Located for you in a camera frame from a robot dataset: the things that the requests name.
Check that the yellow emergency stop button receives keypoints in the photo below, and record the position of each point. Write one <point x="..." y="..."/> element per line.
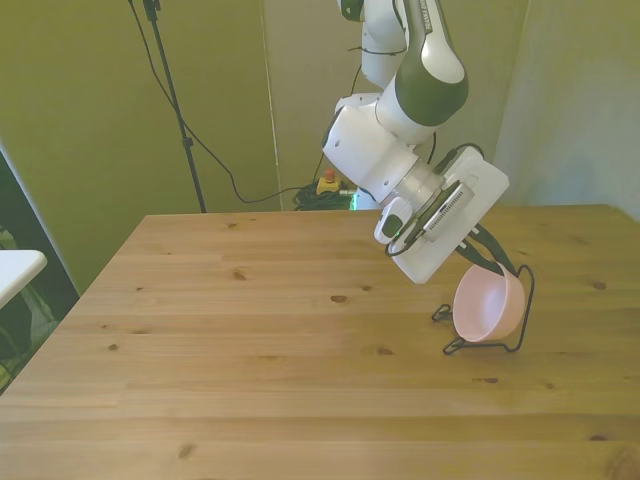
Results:
<point x="330" y="182"/>

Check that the pink bowl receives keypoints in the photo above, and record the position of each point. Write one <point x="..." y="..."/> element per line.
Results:
<point x="487" y="305"/>

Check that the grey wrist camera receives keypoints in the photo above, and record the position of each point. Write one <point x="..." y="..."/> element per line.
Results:
<point x="447" y="207"/>

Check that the white side table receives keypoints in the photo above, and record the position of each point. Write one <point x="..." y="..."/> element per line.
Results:
<point x="17" y="272"/>

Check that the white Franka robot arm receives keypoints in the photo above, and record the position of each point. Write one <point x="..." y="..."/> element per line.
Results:
<point x="400" y="110"/>

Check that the black camera stand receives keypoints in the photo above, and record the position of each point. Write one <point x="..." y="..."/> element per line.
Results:
<point x="175" y="105"/>

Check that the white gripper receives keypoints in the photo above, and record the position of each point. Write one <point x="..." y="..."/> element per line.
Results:
<point x="470" y="225"/>

